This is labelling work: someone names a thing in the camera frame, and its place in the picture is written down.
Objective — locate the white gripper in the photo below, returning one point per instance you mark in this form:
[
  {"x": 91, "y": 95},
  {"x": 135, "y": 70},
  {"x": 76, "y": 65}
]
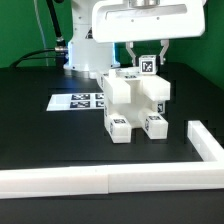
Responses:
[{"x": 119, "y": 21}]

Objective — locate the white tagged cube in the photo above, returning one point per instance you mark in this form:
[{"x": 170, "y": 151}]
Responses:
[
  {"x": 147, "y": 64},
  {"x": 161, "y": 107}
]

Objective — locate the white chair back frame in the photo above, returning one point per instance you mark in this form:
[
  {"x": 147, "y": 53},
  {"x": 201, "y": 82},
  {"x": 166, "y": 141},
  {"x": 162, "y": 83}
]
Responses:
[{"x": 123, "y": 86}]

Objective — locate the white chair seat plate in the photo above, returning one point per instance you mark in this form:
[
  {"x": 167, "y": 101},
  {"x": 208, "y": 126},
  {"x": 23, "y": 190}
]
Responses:
[{"x": 130, "y": 111}]

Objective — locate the white tag sheet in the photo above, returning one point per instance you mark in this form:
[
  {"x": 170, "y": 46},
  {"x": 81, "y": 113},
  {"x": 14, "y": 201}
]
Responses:
[{"x": 76, "y": 101}]

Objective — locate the white U-shaped fence rail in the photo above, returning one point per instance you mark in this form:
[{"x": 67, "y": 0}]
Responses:
[{"x": 105, "y": 179}]

